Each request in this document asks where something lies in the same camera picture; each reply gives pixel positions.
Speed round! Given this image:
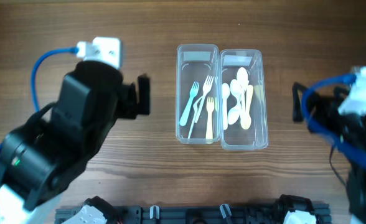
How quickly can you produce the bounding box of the yellow plastic spoon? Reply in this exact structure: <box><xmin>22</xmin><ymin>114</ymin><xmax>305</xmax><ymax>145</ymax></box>
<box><xmin>240</xmin><ymin>85</ymin><xmax>254</xmax><ymax>129</ymax></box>

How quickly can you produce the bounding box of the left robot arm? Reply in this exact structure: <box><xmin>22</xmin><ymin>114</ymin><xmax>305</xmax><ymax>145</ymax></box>
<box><xmin>0</xmin><ymin>60</ymin><xmax>150</xmax><ymax>223</ymax></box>

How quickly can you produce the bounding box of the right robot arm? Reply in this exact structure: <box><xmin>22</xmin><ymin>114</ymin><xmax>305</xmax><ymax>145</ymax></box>
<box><xmin>292</xmin><ymin>80</ymin><xmax>366</xmax><ymax>223</ymax></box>

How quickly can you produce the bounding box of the yellow plastic fork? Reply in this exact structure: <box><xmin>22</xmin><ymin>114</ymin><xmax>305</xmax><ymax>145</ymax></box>
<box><xmin>206</xmin><ymin>96</ymin><xmax>215</xmax><ymax>139</ymax></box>

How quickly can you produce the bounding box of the clear plastic container left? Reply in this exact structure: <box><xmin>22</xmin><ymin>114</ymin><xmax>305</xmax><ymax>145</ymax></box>
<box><xmin>176</xmin><ymin>44</ymin><xmax>222</xmax><ymax>144</ymax></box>

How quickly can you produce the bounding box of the clear plastic container right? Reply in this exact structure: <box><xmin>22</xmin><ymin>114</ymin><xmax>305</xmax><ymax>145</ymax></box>
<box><xmin>220</xmin><ymin>49</ymin><xmax>269</xmax><ymax>151</ymax></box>

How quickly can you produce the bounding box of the white plastic spoon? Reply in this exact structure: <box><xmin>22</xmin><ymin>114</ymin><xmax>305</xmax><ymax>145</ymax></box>
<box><xmin>227</xmin><ymin>101</ymin><xmax>241</xmax><ymax>125</ymax></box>
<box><xmin>230</xmin><ymin>67</ymin><xmax>249</xmax><ymax>122</ymax></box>
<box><xmin>222</xmin><ymin>83</ymin><xmax>230</xmax><ymax>130</ymax></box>

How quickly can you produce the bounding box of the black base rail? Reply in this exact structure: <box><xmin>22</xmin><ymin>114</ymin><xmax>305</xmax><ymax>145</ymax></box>
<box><xmin>54</xmin><ymin>195</ymin><xmax>332</xmax><ymax>224</ymax></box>

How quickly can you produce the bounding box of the clear plastic container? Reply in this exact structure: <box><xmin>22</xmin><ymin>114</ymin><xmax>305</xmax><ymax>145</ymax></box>
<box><xmin>220</xmin><ymin>49</ymin><xmax>269</xmax><ymax>151</ymax></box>
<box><xmin>176</xmin><ymin>44</ymin><xmax>222</xmax><ymax>144</ymax></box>

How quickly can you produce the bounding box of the light blue plastic fork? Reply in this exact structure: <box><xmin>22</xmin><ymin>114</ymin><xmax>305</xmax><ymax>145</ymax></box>
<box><xmin>179</xmin><ymin>82</ymin><xmax>199</xmax><ymax>126</ymax></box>

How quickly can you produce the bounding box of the white plastic fork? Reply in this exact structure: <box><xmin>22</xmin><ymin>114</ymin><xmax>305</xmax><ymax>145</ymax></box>
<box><xmin>195</xmin><ymin>75</ymin><xmax>214</xmax><ymax>123</ymax></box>
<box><xmin>188</xmin><ymin>96</ymin><xmax>203</xmax><ymax>139</ymax></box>

